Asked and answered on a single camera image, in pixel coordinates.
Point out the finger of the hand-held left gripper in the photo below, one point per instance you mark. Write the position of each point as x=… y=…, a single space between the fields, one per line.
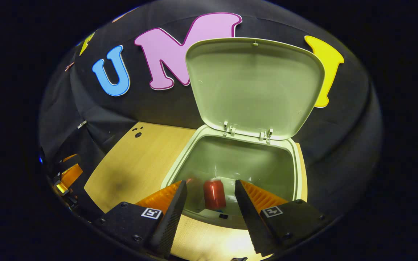
x=72 y=175
x=69 y=163

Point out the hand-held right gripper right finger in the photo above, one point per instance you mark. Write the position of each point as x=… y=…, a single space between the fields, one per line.
x=250 y=221

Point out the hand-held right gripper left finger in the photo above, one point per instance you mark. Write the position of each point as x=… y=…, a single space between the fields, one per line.
x=172 y=221

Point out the red pop can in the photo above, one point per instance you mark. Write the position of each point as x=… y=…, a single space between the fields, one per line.
x=214 y=194

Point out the green desktop garbage bin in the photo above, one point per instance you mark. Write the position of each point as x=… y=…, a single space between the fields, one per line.
x=252 y=83

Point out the wooden desktop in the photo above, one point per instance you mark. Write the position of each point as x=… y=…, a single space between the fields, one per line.
x=140 y=159

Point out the silver clip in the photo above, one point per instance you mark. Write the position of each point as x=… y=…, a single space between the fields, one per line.
x=82 y=124

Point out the copper clip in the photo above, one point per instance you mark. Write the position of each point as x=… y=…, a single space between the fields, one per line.
x=69 y=66

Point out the black backdrop cloth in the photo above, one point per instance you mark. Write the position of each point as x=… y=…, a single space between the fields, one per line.
x=151 y=105

